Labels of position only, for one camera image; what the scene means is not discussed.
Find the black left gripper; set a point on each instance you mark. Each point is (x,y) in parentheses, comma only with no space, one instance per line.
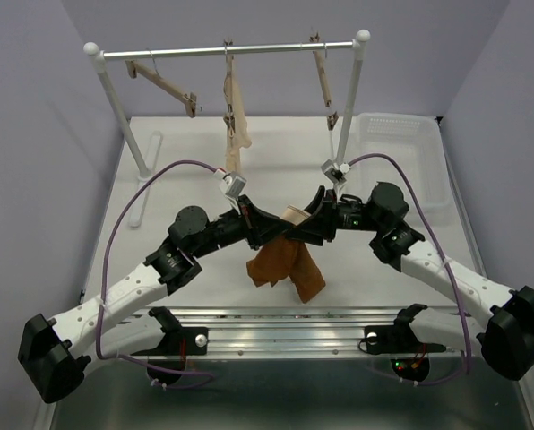
(258,226)

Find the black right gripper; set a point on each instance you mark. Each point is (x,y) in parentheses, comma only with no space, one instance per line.
(321,222)

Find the brown underwear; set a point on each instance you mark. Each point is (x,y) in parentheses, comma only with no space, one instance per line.
(282,259)

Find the wooden hanger with brown underwear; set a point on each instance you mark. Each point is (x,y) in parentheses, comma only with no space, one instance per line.
(332,116)

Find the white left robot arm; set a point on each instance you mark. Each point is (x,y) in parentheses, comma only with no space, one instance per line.
(54,351)

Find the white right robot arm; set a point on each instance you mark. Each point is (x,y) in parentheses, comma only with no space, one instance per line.
(493,321)

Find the cream underwear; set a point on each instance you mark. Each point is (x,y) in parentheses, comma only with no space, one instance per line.
(242,139)

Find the wooden hanger with cream underwear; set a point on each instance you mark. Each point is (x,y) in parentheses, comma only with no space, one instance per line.
(229,117)

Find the empty wooden clip hanger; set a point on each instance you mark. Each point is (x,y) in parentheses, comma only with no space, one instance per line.
(151,74)

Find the white plastic basket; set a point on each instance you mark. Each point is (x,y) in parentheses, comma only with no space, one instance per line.
(415,143)

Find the white metal clothes rack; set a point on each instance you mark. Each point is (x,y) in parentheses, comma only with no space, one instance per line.
(146,162)

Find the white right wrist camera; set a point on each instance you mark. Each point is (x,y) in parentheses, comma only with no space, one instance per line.
(337,174)

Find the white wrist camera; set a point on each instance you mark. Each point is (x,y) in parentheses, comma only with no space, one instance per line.
(231,183)
(337,174)

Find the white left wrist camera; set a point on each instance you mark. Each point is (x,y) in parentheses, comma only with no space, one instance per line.
(231,183)

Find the aluminium mounting rail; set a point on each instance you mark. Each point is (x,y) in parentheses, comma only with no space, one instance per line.
(249,333)

